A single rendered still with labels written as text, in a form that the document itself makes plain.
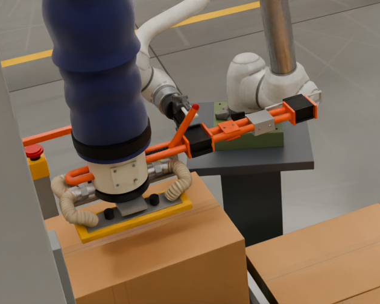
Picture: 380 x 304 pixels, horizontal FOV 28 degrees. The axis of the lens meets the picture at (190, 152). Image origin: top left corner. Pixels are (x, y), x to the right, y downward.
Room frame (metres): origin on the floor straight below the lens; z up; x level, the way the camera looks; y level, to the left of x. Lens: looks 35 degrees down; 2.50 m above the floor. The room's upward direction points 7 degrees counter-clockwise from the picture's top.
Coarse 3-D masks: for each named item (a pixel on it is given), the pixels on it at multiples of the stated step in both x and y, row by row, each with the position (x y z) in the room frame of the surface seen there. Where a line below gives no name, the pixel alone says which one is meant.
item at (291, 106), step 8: (304, 96) 2.04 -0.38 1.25; (288, 104) 2.00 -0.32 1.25; (296, 104) 2.00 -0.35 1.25; (304, 104) 1.99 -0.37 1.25; (312, 104) 1.98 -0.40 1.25; (288, 112) 1.98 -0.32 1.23; (296, 112) 1.97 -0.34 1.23; (304, 112) 1.98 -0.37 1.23; (312, 112) 1.99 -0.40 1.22; (288, 120) 1.98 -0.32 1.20; (296, 120) 1.97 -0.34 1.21; (304, 120) 1.97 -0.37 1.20
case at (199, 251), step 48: (144, 192) 2.03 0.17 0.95; (192, 192) 2.00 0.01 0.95; (96, 240) 1.82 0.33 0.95; (144, 240) 1.79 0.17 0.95; (192, 240) 1.76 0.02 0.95; (240, 240) 1.74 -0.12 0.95; (96, 288) 1.60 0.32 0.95; (144, 288) 1.64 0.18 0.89; (192, 288) 1.68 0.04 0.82; (240, 288) 1.73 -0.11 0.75
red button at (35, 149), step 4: (36, 144) 2.27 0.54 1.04; (28, 148) 2.25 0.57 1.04; (32, 148) 2.25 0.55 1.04; (36, 148) 2.25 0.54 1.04; (40, 148) 2.24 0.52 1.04; (28, 152) 2.23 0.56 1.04; (32, 152) 2.23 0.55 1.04; (36, 152) 2.22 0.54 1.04; (40, 152) 2.23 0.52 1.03; (28, 156) 2.22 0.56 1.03; (32, 156) 2.21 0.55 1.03; (36, 156) 2.22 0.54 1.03; (32, 160) 2.23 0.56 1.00
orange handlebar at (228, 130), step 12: (240, 120) 1.97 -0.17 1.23; (276, 120) 1.95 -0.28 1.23; (48, 132) 2.03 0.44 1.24; (60, 132) 2.03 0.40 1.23; (216, 132) 1.93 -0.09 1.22; (228, 132) 1.90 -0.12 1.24; (240, 132) 1.91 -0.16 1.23; (24, 144) 1.99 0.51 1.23; (168, 144) 1.89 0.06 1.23; (180, 144) 1.90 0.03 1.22; (156, 156) 1.83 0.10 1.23; (168, 156) 1.84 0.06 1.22; (84, 168) 1.81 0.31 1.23; (72, 180) 1.76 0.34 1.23; (84, 180) 1.76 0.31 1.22
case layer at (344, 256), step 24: (360, 216) 2.24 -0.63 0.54; (288, 240) 2.16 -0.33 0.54; (312, 240) 2.14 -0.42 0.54; (336, 240) 2.12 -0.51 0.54; (360, 240) 2.11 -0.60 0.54; (264, 264) 2.04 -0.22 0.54; (288, 264) 2.03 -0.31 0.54; (312, 264) 2.01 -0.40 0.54; (336, 264) 2.00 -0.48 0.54; (360, 264) 1.98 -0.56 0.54; (264, 288) 1.96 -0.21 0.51; (288, 288) 1.91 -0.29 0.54; (312, 288) 1.89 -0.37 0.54; (336, 288) 1.88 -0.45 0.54; (360, 288) 1.86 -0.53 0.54
